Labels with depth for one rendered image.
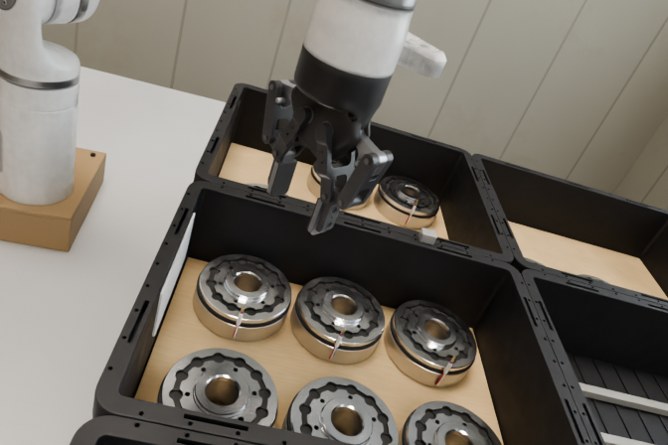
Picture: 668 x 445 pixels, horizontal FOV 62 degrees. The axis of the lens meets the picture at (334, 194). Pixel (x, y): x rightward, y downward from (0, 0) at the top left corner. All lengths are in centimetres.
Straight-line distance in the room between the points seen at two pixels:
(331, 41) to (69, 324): 51
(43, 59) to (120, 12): 177
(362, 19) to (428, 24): 210
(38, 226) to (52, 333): 16
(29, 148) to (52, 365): 27
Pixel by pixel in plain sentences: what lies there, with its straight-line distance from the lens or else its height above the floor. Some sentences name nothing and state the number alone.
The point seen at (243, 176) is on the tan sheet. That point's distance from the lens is 85.
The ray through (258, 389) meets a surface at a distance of 53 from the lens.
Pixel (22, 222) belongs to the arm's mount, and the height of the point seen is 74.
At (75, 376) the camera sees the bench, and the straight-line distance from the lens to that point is 72.
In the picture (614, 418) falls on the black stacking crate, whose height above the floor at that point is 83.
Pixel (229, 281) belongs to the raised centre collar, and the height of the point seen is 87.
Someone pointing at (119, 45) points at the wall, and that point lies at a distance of 255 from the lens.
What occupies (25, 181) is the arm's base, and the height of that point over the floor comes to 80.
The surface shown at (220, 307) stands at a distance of 59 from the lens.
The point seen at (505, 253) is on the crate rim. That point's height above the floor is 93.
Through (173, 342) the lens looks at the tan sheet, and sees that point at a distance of 59.
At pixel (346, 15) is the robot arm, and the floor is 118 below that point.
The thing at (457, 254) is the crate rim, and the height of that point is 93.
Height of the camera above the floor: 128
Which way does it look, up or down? 31 degrees down
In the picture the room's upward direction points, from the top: 21 degrees clockwise
